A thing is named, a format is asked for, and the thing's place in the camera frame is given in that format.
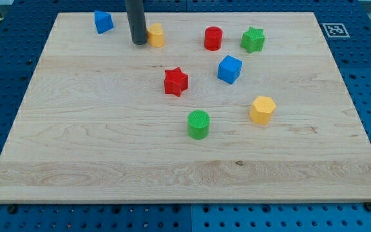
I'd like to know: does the green cylinder block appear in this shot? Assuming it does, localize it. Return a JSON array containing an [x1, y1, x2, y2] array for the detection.
[[187, 110, 211, 140]]

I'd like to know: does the red star block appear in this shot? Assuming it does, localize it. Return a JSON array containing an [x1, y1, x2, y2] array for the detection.
[[164, 67, 189, 97]]

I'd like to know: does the light wooden board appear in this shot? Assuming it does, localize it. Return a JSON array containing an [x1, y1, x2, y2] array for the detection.
[[0, 12, 371, 204]]

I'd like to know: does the blue cube block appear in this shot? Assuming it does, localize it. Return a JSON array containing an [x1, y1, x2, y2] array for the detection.
[[217, 55, 243, 84]]

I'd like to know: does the yellow hexagon block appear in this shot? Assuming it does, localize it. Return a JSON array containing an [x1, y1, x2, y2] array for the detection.
[[249, 96, 276, 124]]

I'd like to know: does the red cylinder block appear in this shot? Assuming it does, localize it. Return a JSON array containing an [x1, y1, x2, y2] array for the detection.
[[204, 26, 223, 51]]

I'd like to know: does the yellow heart block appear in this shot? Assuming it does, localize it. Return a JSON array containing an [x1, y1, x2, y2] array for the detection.
[[147, 23, 165, 48]]

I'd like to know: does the green star block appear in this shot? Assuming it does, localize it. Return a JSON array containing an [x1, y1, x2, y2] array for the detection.
[[240, 26, 265, 53]]

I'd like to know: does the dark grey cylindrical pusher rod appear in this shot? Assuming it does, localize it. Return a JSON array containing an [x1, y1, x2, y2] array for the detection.
[[124, 0, 147, 45]]

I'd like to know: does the blue triangular prism block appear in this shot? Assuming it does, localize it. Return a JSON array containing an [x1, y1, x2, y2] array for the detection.
[[94, 10, 114, 34]]

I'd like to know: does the white fiducial marker tag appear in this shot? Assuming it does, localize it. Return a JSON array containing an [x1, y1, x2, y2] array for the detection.
[[323, 23, 350, 38]]

